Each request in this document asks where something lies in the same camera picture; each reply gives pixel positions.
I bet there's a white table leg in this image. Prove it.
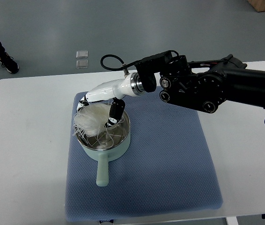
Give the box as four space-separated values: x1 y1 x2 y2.
226 217 239 225

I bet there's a mint green steel pot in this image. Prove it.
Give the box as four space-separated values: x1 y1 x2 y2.
74 111 130 187

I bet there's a metal floor plate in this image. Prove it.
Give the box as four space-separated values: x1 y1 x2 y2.
76 59 89 68
76 50 88 59

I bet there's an upper metal floor plate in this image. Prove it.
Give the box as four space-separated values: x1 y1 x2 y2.
76 50 88 59

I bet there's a black sneaker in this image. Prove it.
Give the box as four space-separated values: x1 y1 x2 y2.
0 52 19 74

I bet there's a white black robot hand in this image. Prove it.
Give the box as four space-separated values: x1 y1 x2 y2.
76 72 145 128

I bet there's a lower metal floor plate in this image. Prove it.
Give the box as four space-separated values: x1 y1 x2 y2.
76 59 89 68

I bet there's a black cable loop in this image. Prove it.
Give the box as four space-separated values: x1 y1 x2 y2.
100 54 147 78

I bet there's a wire steaming rack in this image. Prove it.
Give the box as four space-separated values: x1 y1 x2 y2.
87 132 125 150

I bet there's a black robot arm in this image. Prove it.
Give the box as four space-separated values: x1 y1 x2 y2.
135 50 265 113

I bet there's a white vermicelli bundle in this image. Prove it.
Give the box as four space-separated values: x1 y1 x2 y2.
74 103 125 148

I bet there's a blue mesh mat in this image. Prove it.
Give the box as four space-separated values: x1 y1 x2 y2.
65 88 223 222

